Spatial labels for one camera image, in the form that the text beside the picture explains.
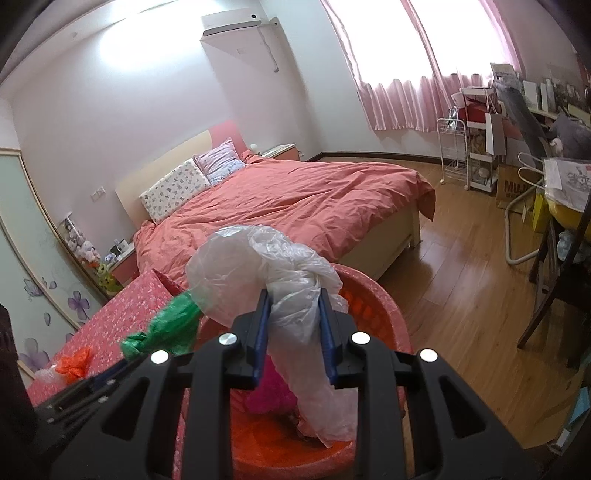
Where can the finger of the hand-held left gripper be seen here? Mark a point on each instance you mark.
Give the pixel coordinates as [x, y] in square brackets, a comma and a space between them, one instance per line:
[101, 378]

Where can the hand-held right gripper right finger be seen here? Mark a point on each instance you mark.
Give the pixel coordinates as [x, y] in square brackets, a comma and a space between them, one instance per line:
[327, 332]

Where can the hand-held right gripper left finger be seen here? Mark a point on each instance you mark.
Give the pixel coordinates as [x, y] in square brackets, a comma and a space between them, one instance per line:
[263, 323]

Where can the red plastic basket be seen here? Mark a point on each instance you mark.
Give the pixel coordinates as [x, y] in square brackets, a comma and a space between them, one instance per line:
[369, 304]

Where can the translucent white plastic bag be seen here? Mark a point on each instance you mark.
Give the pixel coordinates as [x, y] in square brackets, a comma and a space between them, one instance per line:
[277, 263]

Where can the magenta plastic bag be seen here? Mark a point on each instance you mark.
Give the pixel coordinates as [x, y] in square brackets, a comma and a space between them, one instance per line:
[272, 392]

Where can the green plastic bag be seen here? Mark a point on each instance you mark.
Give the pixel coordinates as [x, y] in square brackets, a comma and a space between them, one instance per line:
[171, 323]

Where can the orange plastic bag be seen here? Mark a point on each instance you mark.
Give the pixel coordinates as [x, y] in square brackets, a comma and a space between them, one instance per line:
[74, 364]

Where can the pale pink plastic bag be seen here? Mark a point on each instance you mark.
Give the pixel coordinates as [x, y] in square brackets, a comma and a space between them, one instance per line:
[46, 376]

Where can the red patterned blanket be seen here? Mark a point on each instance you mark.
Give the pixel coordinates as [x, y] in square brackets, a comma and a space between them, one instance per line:
[115, 318]

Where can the yellow green toy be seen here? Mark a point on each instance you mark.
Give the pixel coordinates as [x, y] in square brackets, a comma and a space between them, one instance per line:
[108, 279]

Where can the pink nightstand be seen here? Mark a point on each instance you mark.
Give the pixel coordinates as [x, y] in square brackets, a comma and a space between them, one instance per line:
[125, 270]
[284, 152]

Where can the bed with pink duvet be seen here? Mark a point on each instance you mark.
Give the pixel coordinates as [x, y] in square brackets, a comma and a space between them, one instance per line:
[300, 198]

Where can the plush toy shelf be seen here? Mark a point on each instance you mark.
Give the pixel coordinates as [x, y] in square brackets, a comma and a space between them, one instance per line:
[81, 244]

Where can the wardrobe with flower doors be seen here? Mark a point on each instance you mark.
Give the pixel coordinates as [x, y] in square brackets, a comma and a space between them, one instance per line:
[27, 240]

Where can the white floral pillow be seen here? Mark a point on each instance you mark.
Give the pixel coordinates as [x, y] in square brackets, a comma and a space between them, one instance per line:
[175, 189]

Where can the purple striped pillow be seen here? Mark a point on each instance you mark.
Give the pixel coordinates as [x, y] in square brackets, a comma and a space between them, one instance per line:
[221, 161]

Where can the beige headboard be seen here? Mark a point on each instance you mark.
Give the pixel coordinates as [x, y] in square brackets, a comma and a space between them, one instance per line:
[161, 161]

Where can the pink headboard panel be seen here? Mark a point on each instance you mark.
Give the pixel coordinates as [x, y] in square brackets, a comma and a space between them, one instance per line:
[226, 131]

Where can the dark wooden chair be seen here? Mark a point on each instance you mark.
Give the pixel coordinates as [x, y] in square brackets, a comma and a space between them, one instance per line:
[540, 295]

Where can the white shelf trolley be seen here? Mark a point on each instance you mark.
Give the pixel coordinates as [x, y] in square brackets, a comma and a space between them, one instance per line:
[480, 159]

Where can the pink curtain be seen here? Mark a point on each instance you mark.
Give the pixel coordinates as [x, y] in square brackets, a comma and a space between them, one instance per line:
[392, 106]

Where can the yellow green box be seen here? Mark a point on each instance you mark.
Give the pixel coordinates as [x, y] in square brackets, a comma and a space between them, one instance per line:
[538, 214]

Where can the white paper bag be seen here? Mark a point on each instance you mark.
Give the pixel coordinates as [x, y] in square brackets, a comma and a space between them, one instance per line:
[495, 134]

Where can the teal book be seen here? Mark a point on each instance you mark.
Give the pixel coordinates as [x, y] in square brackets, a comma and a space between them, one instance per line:
[579, 415]

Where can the red box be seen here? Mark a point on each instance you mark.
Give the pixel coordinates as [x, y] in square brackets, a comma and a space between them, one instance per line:
[480, 113]

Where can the yellow cushion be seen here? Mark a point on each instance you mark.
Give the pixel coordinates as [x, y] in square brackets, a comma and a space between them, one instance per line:
[570, 217]

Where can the white printed cloth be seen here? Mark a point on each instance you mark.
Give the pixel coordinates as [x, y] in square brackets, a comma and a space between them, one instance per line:
[570, 180]

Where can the white air conditioner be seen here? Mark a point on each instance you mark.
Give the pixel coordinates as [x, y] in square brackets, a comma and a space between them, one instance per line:
[231, 25]

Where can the white picture boards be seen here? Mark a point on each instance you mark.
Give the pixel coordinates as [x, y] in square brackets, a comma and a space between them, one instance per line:
[533, 94]

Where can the dark grey cloth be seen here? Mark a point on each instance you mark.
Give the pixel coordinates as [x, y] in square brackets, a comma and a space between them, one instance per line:
[572, 131]

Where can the cream bed frame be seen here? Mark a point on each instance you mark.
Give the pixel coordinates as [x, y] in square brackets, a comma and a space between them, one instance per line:
[392, 235]

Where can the white wall socket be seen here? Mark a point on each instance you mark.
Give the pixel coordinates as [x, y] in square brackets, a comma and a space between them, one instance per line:
[98, 194]

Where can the white tube chair frame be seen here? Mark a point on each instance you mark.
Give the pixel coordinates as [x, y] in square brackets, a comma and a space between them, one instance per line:
[509, 230]

